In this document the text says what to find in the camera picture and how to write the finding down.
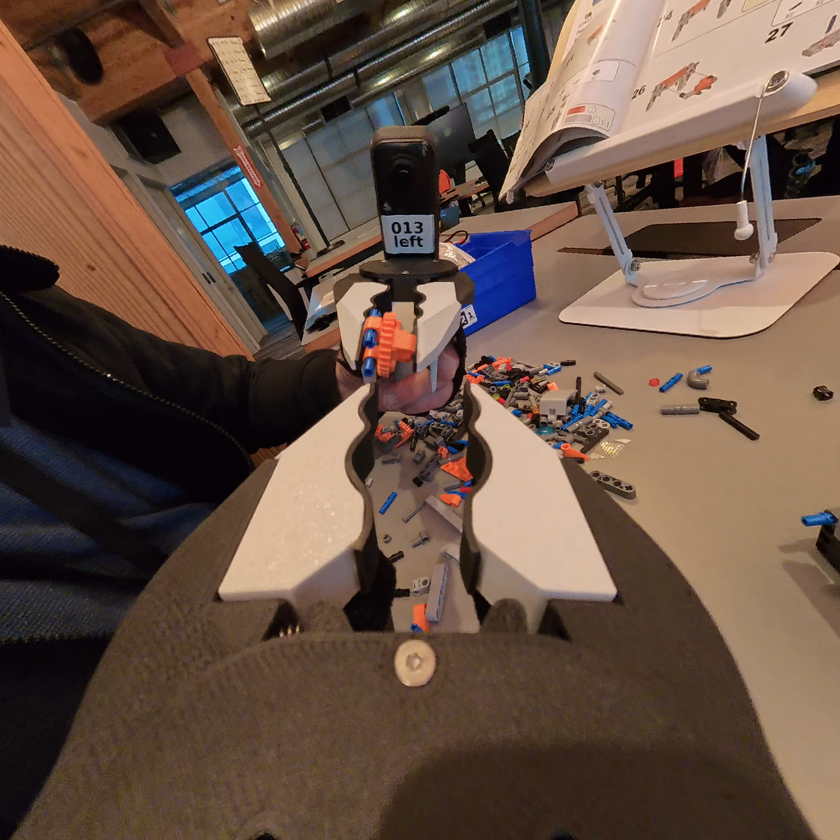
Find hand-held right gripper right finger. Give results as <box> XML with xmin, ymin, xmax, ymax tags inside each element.
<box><xmin>458</xmin><ymin>382</ymin><xmax>619</xmax><ymax>632</ymax></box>

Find black computer monitor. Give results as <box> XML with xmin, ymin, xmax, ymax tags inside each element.
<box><xmin>420</xmin><ymin>105</ymin><xmax>476</xmax><ymax>178</ymax></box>

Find white wooden book stand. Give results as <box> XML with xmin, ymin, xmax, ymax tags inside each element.
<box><xmin>499</xmin><ymin>69</ymin><xmax>840</xmax><ymax>340</ymax></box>

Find pile of small toy pieces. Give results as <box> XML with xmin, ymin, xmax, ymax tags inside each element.
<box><xmin>374</xmin><ymin>357</ymin><xmax>636</xmax><ymax>634</ymax></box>

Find black round speaker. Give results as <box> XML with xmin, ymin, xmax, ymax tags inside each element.
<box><xmin>52</xmin><ymin>26</ymin><xmax>105</xmax><ymax>85</ymax></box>

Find dark grey holed beam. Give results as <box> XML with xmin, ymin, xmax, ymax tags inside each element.
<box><xmin>588</xmin><ymin>470</ymin><xmax>637</xmax><ymax>501</ymax></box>

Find black angled toy piece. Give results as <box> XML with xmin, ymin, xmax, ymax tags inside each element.
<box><xmin>697</xmin><ymin>397</ymin><xmax>761</xmax><ymax>441</ymax></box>

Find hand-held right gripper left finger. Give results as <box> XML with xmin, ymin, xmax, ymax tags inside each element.
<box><xmin>217</xmin><ymin>384</ymin><xmax>398</xmax><ymax>632</ymax></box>

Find open instruction booklet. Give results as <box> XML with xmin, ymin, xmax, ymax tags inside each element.
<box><xmin>502</xmin><ymin>0</ymin><xmax>840</xmax><ymax>198</ymax></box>

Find black wall box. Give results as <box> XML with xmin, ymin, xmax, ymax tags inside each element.
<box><xmin>121</xmin><ymin>112</ymin><xmax>181</xmax><ymax>165</ymax></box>

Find orange toy gear assembly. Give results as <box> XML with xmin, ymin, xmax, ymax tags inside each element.
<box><xmin>360</xmin><ymin>308</ymin><xmax>418</xmax><ymax>382</ymax></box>

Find blue plastic bin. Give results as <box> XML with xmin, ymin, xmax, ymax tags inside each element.
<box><xmin>453</xmin><ymin>230</ymin><xmax>537</xmax><ymax>332</ymax></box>

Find metal ceiling duct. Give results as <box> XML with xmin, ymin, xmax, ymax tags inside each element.
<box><xmin>249</xmin><ymin>0</ymin><xmax>526</xmax><ymax>60</ymax></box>

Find blue lit window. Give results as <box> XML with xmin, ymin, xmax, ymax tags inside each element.
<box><xmin>172</xmin><ymin>177</ymin><xmax>283</xmax><ymax>270</ymax></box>

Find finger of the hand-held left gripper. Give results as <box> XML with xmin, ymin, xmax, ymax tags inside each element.
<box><xmin>336</xmin><ymin>283</ymin><xmax>396</xmax><ymax>382</ymax></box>
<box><xmin>415</xmin><ymin>287</ymin><xmax>464</xmax><ymax>395</ymax></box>

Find person's torso in dark jacket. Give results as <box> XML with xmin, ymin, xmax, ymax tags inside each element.
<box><xmin>0</xmin><ymin>244</ymin><xmax>290</xmax><ymax>840</ymax></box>

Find white paper wall sheet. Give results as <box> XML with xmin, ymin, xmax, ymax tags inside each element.
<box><xmin>208</xmin><ymin>36</ymin><xmax>271</xmax><ymax>106</ymax></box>

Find person's left forearm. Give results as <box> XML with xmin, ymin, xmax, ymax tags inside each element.
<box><xmin>197</xmin><ymin>348</ymin><xmax>343</xmax><ymax>454</ymax></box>

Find black office chair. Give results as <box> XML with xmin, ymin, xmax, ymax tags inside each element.
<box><xmin>233</xmin><ymin>241</ymin><xmax>309</xmax><ymax>339</ymax></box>

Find person's left hand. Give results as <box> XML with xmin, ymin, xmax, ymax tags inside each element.
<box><xmin>336</xmin><ymin>341</ymin><xmax>463</xmax><ymax>416</ymax></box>

